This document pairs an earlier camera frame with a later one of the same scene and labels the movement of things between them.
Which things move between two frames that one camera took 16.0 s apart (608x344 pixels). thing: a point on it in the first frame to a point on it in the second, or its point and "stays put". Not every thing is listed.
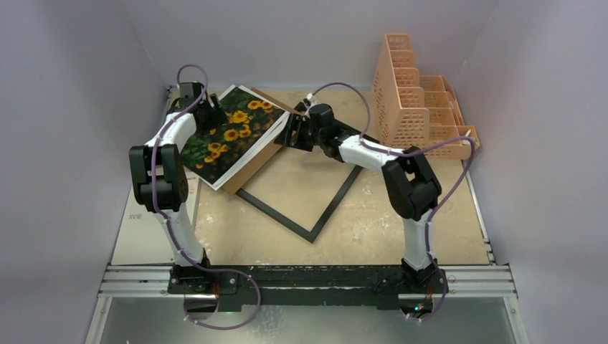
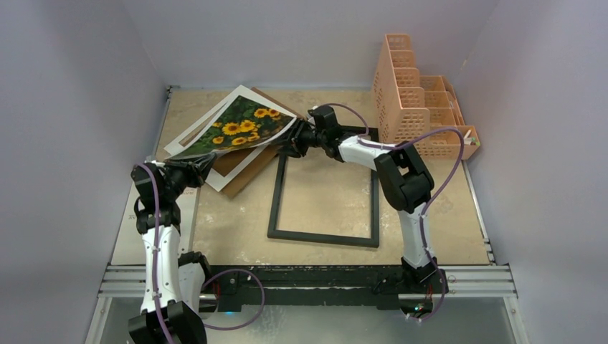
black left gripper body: (213, 119) to (181, 175)
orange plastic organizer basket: (414, 111) stays put
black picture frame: (310, 237) to (274, 232)
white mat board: (251, 152) to (249, 163)
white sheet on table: (143, 238) stays put
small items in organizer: (466, 142) stays put
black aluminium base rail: (263, 287) stays put
